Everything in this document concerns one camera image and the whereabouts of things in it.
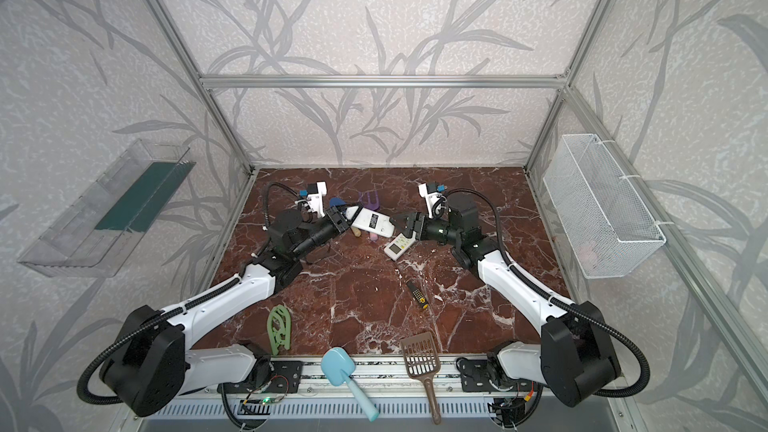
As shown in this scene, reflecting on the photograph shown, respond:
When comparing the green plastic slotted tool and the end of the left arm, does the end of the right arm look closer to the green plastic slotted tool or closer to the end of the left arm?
the end of the left arm

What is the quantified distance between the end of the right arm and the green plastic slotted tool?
446 millimetres

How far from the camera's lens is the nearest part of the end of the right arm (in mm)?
618

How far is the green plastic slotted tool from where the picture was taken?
80 cm
